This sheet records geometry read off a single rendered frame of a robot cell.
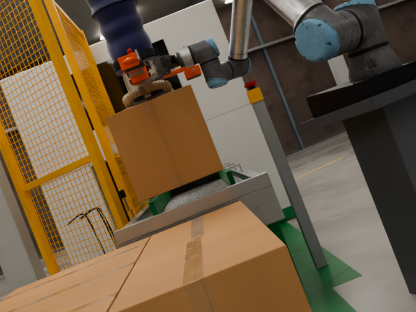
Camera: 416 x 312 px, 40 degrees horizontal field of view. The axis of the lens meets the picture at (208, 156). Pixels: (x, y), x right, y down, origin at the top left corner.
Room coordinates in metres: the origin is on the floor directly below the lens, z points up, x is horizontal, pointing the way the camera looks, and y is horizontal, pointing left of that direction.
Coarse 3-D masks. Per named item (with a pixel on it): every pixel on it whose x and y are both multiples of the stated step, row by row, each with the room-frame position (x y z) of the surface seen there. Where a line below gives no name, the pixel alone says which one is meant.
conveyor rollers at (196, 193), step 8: (208, 184) 4.34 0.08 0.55; (216, 184) 3.98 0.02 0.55; (224, 184) 3.62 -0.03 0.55; (184, 192) 4.61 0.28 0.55; (192, 192) 4.24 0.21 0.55; (200, 192) 3.88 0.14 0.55; (208, 192) 3.53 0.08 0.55; (168, 200) 4.34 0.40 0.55; (176, 200) 3.97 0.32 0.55; (184, 200) 3.62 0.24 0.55; (192, 200) 3.43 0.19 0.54; (168, 208) 3.52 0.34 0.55; (152, 216) 3.34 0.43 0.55
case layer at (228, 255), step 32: (192, 224) 2.17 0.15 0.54; (224, 224) 1.82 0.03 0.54; (256, 224) 1.56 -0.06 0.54; (128, 256) 1.96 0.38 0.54; (160, 256) 1.66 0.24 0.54; (192, 256) 1.45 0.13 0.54; (224, 256) 1.28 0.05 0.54; (256, 256) 1.16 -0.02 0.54; (288, 256) 1.16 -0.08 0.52; (32, 288) 2.12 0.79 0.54; (64, 288) 1.78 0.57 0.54; (96, 288) 1.54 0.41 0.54; (128, 288) 1.35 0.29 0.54; (160, 288) 1.21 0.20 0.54; (192, 288) 1.15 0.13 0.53; (224, 288) 1.16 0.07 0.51; (256, 288) 1.16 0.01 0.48; (288, 288) 1.16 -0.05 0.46
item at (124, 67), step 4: (124, 56) 2.16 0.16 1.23; (128, 56) 2.16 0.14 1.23; (136, 56) 2.16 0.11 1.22; (120, 60) 2.16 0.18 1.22; (120, 64) 2.16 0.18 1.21; (128, 64) 2.16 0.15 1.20; (132, 64) 2.16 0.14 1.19; (136, 64) 2.16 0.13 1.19; (140, 64) 2.18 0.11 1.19; (124, 68) 2.16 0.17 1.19; (128, 68) 2.16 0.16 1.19; (132, 68) 2.19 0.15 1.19; (136, 68) 2.22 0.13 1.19; (124, 72) 2.24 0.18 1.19
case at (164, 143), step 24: (168, 96) 2.48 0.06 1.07; (192, 96) 2.48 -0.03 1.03; (120, 120) 2.48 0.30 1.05; (144, 120) 2.48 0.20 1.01; (168, 120) 2.48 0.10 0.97; (192, 120) 2.48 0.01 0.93; (120, 144) 2.48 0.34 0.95; (144, 144) 2.48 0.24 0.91; (168, 144) 2.48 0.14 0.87; (192, 144) 2.48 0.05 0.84; (144, 168) 2.48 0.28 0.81; (168, 168) 2.48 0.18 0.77; (192, 168) 2.48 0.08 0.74; (216, 168) 2.48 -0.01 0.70; (144, 192) 2.48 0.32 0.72
